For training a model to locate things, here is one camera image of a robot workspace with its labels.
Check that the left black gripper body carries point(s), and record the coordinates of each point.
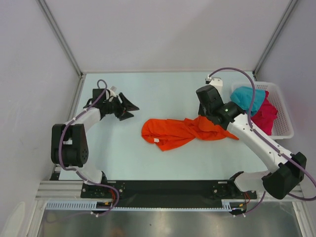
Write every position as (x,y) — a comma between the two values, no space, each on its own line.
(114,107)

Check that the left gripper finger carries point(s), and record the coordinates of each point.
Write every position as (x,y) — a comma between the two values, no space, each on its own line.
(125,115)
(127,104)

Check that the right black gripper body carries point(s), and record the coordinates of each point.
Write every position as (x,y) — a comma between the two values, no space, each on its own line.
(206,114)

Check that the teal t-shirt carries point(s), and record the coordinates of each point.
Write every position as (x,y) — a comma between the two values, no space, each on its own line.
(242,96)

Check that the orange t-shirt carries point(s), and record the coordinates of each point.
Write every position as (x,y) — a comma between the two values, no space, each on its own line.
(169,134)

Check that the white plastic basket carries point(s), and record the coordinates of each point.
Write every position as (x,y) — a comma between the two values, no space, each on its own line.
(282,128)

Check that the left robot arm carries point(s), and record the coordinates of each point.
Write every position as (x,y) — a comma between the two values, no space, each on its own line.
(69,146)

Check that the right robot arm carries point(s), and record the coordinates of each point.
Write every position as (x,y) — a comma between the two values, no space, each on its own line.
(283,171)

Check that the magenta t-shirt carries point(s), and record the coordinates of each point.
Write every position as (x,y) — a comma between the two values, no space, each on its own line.
(265,116)

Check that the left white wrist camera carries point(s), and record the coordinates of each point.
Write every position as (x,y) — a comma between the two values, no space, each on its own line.
(111,93)

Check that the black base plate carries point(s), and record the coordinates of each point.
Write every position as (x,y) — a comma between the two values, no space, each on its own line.
(176,193)

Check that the left rear frame post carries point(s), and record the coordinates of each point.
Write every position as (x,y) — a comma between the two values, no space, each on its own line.
(59,35)

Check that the frame post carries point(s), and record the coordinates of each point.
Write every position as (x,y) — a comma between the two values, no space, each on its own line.
(285,17)
(59,35)

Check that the aluminium frame rail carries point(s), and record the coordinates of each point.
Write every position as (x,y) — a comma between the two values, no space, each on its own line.
(72,189)

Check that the right rear frame post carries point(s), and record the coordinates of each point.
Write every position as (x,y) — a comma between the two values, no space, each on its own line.
(285,17)

